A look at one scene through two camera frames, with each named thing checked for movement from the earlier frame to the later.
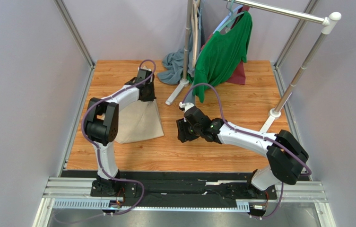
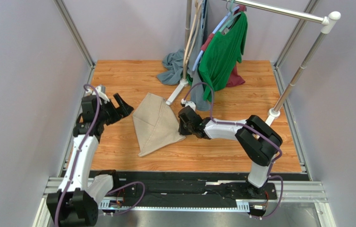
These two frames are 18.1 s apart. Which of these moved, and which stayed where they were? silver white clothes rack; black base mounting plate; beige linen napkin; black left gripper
Moved: beige linen napkin; black left gripper
Stayed: silver white clothes rack; black base mounting plate
